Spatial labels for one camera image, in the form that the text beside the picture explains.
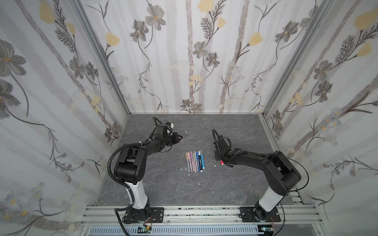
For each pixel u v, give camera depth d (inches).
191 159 37.3
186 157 37.4
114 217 27.0
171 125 36.4
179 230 27.7
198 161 36.6
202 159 36.7
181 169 35.7
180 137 37.6
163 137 30.9
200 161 36.6
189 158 37.4
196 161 36.6
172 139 33.9
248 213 28.9
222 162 27.9
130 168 19.6
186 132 42.3
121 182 19.8
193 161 36.6
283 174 18.7
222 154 28.8
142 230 28.5
